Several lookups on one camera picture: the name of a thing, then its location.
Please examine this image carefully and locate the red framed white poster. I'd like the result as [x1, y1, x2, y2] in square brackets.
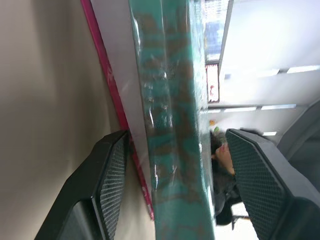
[204, 62, 221, 103]

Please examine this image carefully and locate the teal patterned book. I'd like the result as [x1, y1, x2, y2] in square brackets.
[127, 0, 217, 240]

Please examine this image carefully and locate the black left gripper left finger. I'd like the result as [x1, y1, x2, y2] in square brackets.
[34, 129, 131, 240]

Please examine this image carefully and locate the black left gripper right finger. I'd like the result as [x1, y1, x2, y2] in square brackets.
[225, 128, 320, 240]

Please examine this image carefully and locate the dark haired seated person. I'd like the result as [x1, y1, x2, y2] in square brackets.
[209, 127, 247, 226]

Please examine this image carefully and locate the pink covered book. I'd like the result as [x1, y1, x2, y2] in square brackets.
[80, 0, 155, 221]

